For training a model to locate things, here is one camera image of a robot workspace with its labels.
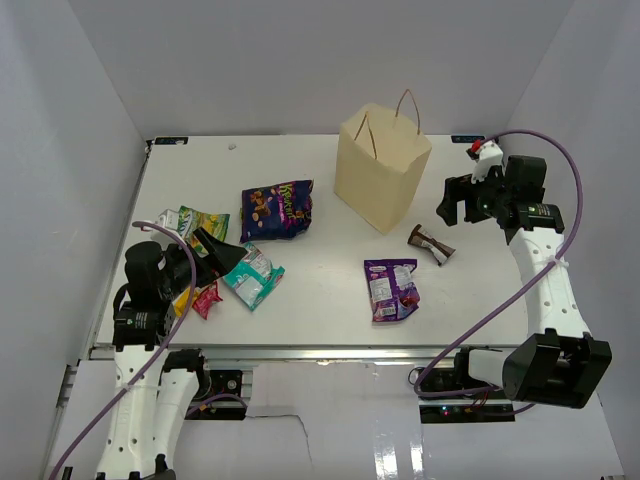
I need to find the purple candy pouch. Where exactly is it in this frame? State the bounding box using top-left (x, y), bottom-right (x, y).
top-left (363, 258), bottom-right (421, 323)

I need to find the teal white snack bag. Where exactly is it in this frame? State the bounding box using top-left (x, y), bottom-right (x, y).
top-left (223, 242), bottom-right (285, 311)

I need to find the aluminium table rail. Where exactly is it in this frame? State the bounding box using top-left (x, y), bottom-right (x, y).
top-left (87, 344), bottom-right (531, 362)

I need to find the beige paper bag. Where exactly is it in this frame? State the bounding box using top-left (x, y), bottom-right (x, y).
top-left (334, 103), bottom-right (432, 235)

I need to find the red snack packet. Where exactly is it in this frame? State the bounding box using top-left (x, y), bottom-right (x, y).
top-left (191, 281), bottom-right (223, 320)

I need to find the yellow snack packet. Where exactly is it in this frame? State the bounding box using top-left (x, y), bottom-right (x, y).
top-left (172, 287), bottom-right (199, 317)

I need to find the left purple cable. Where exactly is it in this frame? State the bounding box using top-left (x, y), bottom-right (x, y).
top-left (47, 220), bottom-right (249, 480)

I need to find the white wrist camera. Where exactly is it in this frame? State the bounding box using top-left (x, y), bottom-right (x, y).
top-left (156, 209), bottom-right (184, 238)
top-left (466, 139), bottom-right (504, 184)

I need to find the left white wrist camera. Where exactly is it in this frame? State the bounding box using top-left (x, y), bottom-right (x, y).
top-left (156, 209), bottom-right (184, 238)

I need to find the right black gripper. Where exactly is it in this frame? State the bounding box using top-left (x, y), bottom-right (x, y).
top-left (437, 166), bottom-right (512, 227)

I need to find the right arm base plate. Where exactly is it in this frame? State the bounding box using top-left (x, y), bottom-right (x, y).
top-left (419, 368), bottom-right (515, 425)

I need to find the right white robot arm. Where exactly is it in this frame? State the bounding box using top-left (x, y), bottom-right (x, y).
top-left (436, 153), bottom-right (612, 409)

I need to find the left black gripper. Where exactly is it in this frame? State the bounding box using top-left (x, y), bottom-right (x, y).
top-left (159, 226), bottom-right (246, 299)

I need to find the dark purple snack bag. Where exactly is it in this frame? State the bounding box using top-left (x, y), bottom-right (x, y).
top-left (240, 180), bottom-right (314, 243)

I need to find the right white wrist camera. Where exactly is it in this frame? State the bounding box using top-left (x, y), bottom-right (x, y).
top-left (466, 139), bottom-right (504, 184)

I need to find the green yellow candy bag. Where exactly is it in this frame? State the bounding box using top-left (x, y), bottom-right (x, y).
top-left (178, 206), bottom-right (230, 254)

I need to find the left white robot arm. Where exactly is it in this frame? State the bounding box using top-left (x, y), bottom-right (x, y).
top-left (96, 228), bottom-right (246, 479)

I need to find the brown white candy bar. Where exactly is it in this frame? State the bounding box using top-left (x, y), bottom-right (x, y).
top-left (407, 224), bottom-right (456, 267)

